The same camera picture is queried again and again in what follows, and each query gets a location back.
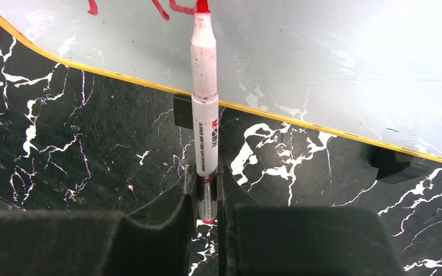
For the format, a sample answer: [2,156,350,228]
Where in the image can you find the yellow framed whiteboard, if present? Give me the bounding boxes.
[0,1,442,162]

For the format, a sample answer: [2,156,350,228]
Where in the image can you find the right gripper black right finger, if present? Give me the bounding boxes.
[218,166,405,275]

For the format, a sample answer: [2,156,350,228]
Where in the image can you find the red white marker pen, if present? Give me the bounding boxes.
[190,1,219,224]

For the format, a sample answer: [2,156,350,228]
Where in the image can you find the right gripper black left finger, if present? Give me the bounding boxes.
[0,168,196,275]

